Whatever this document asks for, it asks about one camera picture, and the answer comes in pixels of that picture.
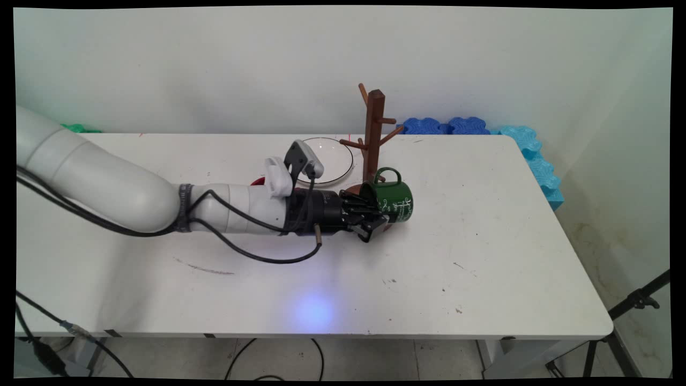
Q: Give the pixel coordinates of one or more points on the green foam mat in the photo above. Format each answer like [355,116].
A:
[80,128]

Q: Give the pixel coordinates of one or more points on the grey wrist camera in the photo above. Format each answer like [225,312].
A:
[304,158]

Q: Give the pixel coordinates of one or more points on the white table leg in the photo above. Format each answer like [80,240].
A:
[498,356]

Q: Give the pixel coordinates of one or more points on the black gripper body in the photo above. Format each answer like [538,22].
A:
[321,210]

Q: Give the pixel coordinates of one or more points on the dark blue foam mat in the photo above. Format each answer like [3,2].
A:
[426,126]
[469,126]

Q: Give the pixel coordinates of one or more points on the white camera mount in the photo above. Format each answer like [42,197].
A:
[278,177]

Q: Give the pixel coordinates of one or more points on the black tripod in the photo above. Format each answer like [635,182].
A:
[627,311]

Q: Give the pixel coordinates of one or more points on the green enamel mug with print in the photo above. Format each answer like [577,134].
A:
[395,199]

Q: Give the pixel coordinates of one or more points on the red enamel mug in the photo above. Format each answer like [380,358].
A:
[258,182]

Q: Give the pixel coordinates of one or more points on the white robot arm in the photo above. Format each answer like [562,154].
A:
[107,182]

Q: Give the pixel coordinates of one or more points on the brown wooden mug tree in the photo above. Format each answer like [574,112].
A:
[374,134]

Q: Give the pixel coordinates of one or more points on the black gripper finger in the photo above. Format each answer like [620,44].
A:
[364,202]
[372,229]

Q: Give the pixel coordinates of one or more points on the cyan foam mat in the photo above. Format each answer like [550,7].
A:
[538,161]

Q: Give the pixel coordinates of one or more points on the white plate with dark rim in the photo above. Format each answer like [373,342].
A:
[335,158]

